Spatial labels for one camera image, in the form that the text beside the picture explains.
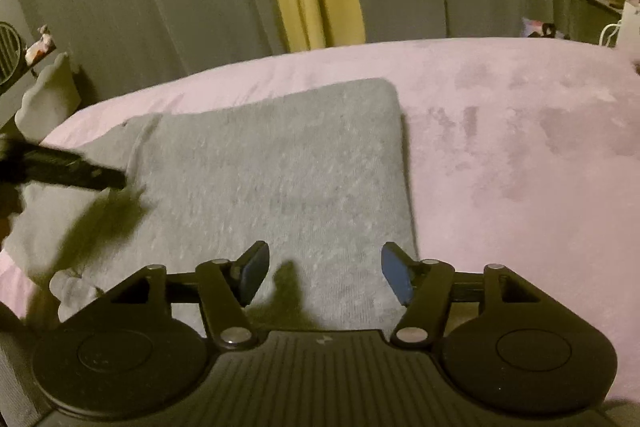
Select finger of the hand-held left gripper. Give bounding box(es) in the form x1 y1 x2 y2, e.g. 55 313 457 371
0 138 128 192

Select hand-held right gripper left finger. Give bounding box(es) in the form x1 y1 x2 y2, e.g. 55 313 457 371
102 241 271 350

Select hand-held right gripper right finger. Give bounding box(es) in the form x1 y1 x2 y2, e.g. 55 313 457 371
381 241 546 349

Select grey sweat pants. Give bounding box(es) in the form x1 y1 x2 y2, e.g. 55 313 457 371
2 78 421 325

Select pale plush cushion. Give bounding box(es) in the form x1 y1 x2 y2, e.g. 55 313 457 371
15 52 83 140

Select small figurine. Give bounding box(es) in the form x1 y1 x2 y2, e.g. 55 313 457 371
25 25 56 60

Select round fan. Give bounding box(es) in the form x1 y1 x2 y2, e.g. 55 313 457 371
0 22 26 82

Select pink bed blanket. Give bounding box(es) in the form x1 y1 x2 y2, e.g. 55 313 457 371
0 38 640 408

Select pink printed bag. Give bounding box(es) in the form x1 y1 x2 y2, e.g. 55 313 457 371
521 17 571 40

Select wooden side shelf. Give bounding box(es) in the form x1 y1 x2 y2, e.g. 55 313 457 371
580 0 631 15

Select white box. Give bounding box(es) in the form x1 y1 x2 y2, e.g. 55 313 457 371
620 0 640 50

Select white cable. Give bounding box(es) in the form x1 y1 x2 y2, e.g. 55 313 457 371
599 21 623 46

